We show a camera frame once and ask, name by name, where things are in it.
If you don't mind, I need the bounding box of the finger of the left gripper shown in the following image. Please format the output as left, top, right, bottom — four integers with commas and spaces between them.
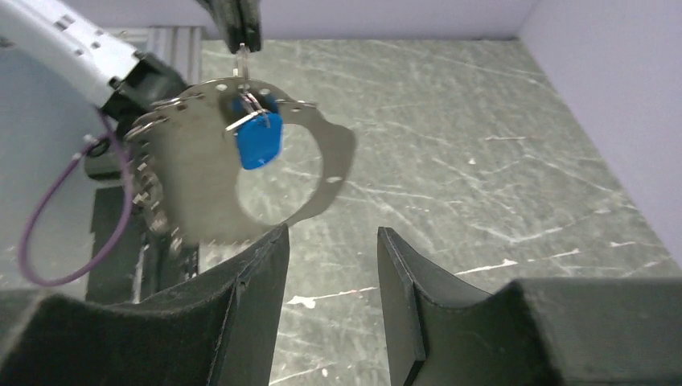
196, 0, 244, 54
240, 0, 262, 52

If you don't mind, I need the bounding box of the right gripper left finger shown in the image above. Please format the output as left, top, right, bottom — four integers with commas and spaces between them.
1, 225, 290, 385

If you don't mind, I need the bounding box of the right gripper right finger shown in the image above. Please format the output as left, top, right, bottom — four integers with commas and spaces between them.
377, 227, 681, 385

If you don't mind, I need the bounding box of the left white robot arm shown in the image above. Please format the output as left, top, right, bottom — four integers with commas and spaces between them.
1, 1, 216, 131

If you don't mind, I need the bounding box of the metal keyring disc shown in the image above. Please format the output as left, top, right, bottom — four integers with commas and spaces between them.
125, 47, 356, 248

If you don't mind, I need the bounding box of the blue key tag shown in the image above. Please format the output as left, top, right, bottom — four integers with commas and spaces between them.
229, 92, 284, 170

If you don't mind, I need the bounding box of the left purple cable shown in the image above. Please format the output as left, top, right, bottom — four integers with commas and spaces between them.
18, 109, 134, 288

